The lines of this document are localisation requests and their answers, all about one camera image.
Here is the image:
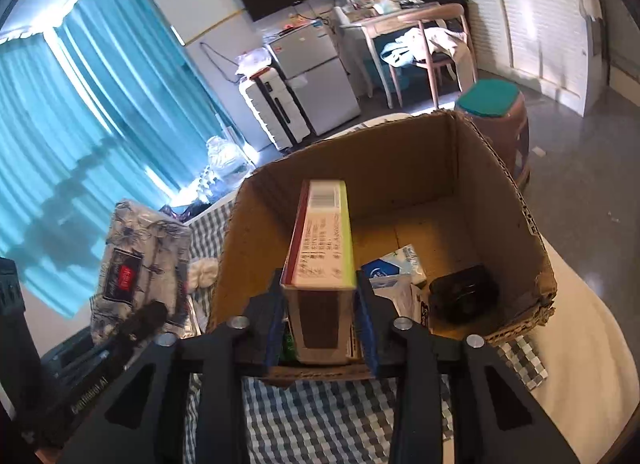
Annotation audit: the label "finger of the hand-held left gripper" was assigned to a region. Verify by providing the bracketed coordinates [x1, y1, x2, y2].
[107, 300, 170, 351]

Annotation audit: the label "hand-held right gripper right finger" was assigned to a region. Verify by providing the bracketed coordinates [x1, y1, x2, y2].
[354, 268, 583, 464]

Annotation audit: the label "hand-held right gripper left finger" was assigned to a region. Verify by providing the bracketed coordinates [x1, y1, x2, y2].
[59, 268, 288, 464]

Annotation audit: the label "grey floral tissue pack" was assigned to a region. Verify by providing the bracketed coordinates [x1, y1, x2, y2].
[89, 199, 193, 345]

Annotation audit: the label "red green long box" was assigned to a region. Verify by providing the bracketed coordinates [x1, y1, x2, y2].
[279, 179, 358, 366]

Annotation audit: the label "cardboard box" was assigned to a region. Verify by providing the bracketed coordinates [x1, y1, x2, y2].
[205, 109, 558, 387]

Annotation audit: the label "black pouch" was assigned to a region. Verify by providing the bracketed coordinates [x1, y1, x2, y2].
[429, 264, 501, 325]

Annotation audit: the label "blue white packet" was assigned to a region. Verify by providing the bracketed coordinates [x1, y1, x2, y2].
[361, 244, 428, 295]

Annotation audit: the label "dark patterned bag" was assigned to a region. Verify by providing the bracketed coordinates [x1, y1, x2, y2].
[160, 201, 211, 225]

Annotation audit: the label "checkered cloth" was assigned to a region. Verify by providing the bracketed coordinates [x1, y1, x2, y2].
[182, 194, 549, 464]

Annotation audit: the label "clear plastic bag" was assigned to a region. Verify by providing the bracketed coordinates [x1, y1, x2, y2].
[206, 135, 256, 185]

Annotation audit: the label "teal curtain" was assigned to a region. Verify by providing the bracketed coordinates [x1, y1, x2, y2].
[0, 0, 251, 317]

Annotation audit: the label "white suitcase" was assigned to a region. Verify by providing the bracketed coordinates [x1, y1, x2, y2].
[239, 66, 312, 151]

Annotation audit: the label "brown stool teal cushion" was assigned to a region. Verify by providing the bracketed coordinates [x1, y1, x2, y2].
[454, 79, 532, 190]

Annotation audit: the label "white plastic bag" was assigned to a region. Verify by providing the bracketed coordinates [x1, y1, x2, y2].
[235, 46, 273, 77]

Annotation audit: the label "silver fridge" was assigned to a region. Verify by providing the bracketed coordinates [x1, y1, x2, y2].
[264, 19, 362, 137]

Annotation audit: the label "white teal clothes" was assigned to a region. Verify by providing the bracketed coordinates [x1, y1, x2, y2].
[380, 26, 473, 70]

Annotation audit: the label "white vanity desk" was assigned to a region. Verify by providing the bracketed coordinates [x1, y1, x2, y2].
[337, 0, 441, 97]

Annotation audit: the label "wooden chair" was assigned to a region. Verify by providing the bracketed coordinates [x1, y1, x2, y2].
[387, 3, 478, 110]

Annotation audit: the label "white louvred wardrobe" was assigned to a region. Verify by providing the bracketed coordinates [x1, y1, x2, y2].
[415, 0, 616, 117]

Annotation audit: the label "black wall cable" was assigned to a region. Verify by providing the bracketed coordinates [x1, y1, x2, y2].
[200, 41, 242, 86]

